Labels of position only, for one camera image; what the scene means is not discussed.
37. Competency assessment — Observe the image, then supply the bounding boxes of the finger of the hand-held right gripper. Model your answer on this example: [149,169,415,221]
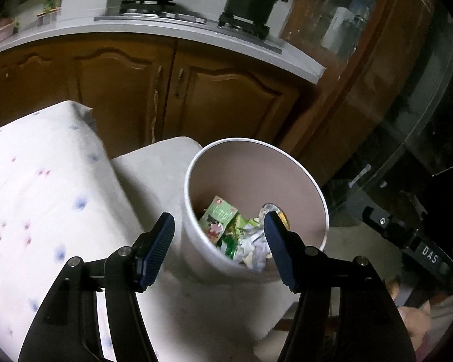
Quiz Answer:
[362,205,414,250]

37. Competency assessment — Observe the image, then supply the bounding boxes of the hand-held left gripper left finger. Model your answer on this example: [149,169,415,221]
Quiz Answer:
[18,212,175,362]

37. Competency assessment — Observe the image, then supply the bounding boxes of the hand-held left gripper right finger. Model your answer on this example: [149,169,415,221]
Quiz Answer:
[263,211,418,362]

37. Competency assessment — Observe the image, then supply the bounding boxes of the white round waste bin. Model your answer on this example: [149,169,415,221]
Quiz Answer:
[182,138,330,283]

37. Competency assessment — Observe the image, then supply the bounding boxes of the person's right hand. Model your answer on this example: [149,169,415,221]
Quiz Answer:
[390,279,432,348]

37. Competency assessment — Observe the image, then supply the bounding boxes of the crumpled white paper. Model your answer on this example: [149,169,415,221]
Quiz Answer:
[234,230,275,272]

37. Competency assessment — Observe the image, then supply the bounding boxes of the round gold lid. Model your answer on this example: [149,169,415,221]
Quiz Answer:
[260,203,289,230]

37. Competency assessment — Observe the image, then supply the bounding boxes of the green crumpled packet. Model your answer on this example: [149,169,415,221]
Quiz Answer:
[221,215,263,262]

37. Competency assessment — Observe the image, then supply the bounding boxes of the green snack packet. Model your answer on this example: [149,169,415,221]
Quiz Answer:
[198,195,238,243]

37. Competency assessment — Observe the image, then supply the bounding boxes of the white dotted tablecloth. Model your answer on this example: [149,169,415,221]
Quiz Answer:
[0,100,144,362]

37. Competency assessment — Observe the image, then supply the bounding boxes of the wooden framed glass door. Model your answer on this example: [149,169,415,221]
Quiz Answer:
[279,0,453,234]

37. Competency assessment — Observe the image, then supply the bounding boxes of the brown wooden kitchen cabinet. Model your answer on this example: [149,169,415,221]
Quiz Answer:
[0,32,314,159]

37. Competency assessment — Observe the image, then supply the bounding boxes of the grey kitchen counter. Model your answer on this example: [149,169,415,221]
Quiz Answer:
[0,15,325,84]

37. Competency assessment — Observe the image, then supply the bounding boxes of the steel gas stove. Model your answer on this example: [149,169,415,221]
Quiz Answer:
[94,0,284,53]

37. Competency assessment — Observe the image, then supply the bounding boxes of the black cooking pot with lid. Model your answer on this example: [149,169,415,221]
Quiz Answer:
[223,0,289,25]

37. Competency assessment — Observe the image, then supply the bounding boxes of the yellow bottles on small rack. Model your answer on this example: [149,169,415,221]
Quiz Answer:
[38,0,61,27]

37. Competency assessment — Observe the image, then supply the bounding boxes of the pink container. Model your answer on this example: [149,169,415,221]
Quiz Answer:
[0,21,16,48]

